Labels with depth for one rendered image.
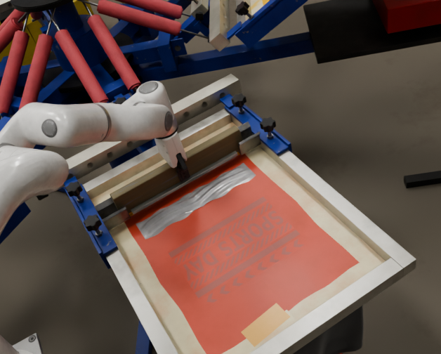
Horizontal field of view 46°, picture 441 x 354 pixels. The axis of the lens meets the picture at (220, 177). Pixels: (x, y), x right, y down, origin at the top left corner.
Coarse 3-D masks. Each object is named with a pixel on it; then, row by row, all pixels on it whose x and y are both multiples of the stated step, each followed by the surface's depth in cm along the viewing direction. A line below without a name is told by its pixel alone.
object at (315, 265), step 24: (216, 168) 154; (240, 192) 145; (264, 192) 143; (216, 216) 140; (288, 216) 135; (312, 240) 128; (288, 264) 125; (312, 264) 123; (336, 264) 122; (288, 288) 120; (312, 288) 119
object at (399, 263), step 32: (192, 128) 164; (128, 160) 159; (160, 160) 161; (288, 160) 145; (96, 192) 155; (320, 192) 134; (352, 224) 126; (384, 256) 119; (128, 288) 125; (352, 288) 113; (384, 288) 114; (320, 320) 109; (160, 352) 112; (256, 352) 107; (288, 352) 108
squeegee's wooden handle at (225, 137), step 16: (208, 144) 146; (224, 144) 148; (192, 160) 145; (208, 160) 148; (144, 176) 142; (160, 176) 142; (176, 176) 145; (112, 192) 140; (128, 192) 140; (144, 192) 142; (160, 192) 146; (128, 208) 143
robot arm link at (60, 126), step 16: (16, 112) 101; (32, 112) 100; (48, 112) 98; (64, 112) 98; (80, 112) 101; (96, 112) 105; (16, 128) 100; (32, 128) 99; (48, 128) 98; (64, 128) 97; (80, 128) 99; (96, 128) 104; (0, 144) 97; (16, 144) 100; (32, 144) 104; (48, 144) 100; (64, 144) 99; (80, 144) 103
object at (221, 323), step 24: (144, 216) 146; (192, 216) 142; (144, 240) 140; (168, 240) 138; (168, 264) 132; (168, 288) 127; (240, 288) 123; (264, 288) 122; (192, 312) 121; (216, 312) 120; (240, 312) 118; (264, 312) 117; (216, 336) 115; (240, 336) 114
